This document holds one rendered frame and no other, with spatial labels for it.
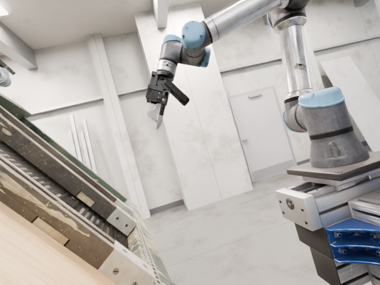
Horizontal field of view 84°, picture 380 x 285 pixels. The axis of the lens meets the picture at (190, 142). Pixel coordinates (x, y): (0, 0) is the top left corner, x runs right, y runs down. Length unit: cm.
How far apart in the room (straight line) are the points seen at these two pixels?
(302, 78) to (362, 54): 714
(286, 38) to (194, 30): 37
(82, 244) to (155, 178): 443
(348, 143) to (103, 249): 69
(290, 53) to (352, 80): 600
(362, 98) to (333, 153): 602
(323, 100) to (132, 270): 68
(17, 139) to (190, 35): 84
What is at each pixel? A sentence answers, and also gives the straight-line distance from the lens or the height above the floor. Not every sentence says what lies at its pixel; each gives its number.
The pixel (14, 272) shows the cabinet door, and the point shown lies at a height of 110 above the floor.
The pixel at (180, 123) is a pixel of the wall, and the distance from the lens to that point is 435.
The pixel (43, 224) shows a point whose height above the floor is 113.
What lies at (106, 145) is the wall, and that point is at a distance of 506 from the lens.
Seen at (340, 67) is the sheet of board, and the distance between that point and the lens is 694.
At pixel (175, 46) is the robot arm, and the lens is 87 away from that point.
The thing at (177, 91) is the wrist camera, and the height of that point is 142.
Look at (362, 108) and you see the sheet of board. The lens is 659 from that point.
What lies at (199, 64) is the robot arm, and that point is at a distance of 86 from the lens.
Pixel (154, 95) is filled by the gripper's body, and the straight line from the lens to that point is 81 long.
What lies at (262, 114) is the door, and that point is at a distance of 561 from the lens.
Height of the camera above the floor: 120
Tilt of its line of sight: 2 degrees up
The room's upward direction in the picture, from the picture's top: 16 degrees counter-clockwise
